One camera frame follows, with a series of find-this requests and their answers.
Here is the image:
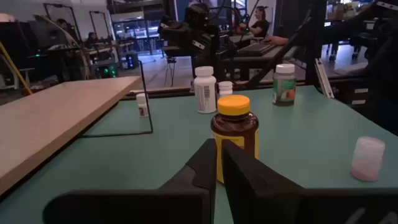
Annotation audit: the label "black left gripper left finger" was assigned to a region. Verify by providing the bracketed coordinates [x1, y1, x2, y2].
[160, 139, 218, 224]

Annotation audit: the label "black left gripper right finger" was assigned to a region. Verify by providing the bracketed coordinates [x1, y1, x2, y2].
[222, 139, 305, 224]

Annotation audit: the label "amber bottle yellow cap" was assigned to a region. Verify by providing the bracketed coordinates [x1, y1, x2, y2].
[210, 95, 260, 184]

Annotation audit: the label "tall white bottle purple label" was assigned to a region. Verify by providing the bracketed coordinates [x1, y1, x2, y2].
[193, 65, 218, 114]

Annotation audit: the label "white melatonin bottle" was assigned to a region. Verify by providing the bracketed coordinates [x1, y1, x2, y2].
[218, 81, 234, 98]

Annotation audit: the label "small white bottle red label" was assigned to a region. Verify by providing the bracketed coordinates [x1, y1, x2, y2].
[136, 93, 149, 118]

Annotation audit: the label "green label jar white lid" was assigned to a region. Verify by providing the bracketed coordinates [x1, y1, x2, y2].
[272, 63, 297, 107]

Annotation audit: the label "small translucent pill vial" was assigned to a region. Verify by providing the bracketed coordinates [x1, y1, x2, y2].
[350, 136, 386, 182]

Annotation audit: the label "wooden shelf black metal legs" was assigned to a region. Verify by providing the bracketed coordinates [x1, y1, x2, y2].
[0, 60, 154, 197]

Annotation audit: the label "black device green lights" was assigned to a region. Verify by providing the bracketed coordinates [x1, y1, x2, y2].
[98, 63, 119, 78]

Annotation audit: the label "black keyboard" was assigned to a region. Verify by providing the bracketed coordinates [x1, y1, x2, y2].
[238, 42, 278, 57]

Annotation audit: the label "black desk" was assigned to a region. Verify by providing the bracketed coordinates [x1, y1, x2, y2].
[217, 43, 299, 82]

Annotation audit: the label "silver aluminium bar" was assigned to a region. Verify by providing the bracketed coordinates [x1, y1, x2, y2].
[313, 57, 335, 100]

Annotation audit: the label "yellow pole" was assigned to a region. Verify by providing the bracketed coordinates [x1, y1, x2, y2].
[0, 41, 34, 96]

